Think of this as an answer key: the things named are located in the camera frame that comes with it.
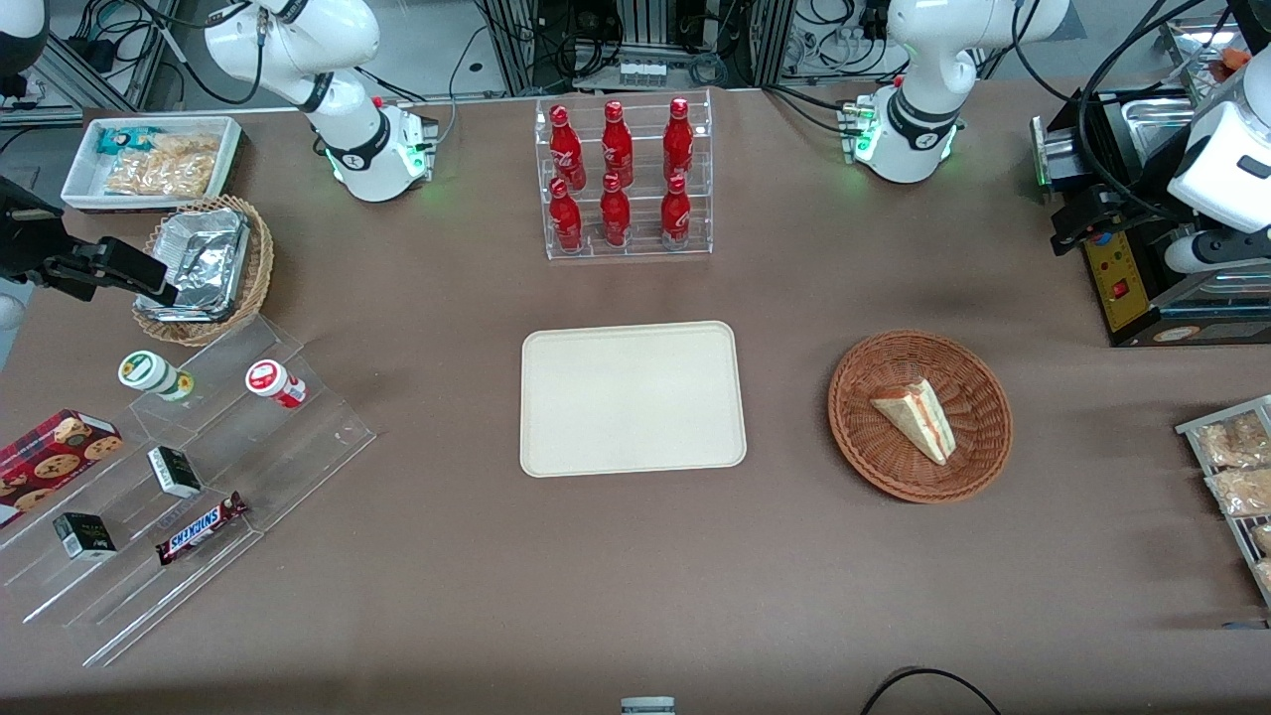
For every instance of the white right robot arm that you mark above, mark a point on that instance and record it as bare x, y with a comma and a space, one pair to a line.
348, 60

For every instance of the silver foil container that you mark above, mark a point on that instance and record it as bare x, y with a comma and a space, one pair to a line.
204, 258

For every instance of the small grey device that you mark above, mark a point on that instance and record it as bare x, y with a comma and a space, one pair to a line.
647, 706

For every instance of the teal snack packet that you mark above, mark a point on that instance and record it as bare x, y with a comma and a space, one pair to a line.
124, 139

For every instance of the aluminium frame with electronics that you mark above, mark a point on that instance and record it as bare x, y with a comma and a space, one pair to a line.
645, 40

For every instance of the black appliance with yellow panel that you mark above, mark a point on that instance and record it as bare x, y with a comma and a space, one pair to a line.
1122, 288

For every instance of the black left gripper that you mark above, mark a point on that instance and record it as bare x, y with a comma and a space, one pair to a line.
1150, 186

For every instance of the tray of packaged snacks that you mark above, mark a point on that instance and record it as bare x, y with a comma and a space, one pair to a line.
1236, 526

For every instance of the snickers chocolate bar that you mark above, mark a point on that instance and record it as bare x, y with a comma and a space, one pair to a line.
199, 528

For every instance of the white rectangular bin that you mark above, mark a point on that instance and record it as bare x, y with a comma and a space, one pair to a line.
79, 179

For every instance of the triangle sandwich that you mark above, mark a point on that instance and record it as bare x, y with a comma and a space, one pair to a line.
918, 417

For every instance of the clear bag of pastry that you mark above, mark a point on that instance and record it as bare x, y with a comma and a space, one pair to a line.
1231, 439
1264, 576
1241, 492
1262, 538

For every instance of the small black box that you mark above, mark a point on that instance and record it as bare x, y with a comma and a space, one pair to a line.
174, 472
84, 536

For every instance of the tan wicker basket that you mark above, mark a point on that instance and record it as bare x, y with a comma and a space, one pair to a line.
260, 268

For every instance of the red lidded white cup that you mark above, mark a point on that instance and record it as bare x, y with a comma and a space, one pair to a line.
270, 380

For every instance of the shiny metal container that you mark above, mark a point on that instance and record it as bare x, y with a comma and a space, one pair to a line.
1197, 50

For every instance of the aluminium frame rail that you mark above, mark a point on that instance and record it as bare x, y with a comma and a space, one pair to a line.
99, 60

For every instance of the brown round wicker basket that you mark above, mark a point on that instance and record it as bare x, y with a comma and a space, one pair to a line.
874, 447

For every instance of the red soda bottle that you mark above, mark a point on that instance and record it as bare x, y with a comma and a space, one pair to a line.
617, 146
678, 141
566, 218
675, 214
566, 149
615, 214

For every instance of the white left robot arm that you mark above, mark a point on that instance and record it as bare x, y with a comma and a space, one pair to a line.
928, 60

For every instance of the cream plastic tray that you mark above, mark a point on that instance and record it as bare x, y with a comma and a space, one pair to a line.
633, 399

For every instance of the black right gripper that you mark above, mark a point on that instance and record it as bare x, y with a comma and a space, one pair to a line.
22, 248

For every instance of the clear acrylic bottle rack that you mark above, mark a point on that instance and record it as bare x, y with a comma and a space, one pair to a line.
640, 238

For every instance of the green lidded white cup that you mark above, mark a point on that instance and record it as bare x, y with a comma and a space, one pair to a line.
149, 372

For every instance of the red cookie box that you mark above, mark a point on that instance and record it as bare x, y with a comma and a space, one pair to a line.
50, 462

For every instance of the clear bag of crackers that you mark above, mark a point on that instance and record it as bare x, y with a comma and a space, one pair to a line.
169, 169

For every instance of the clear acrylic stepped shelf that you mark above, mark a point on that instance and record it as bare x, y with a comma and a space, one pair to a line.
288, 447

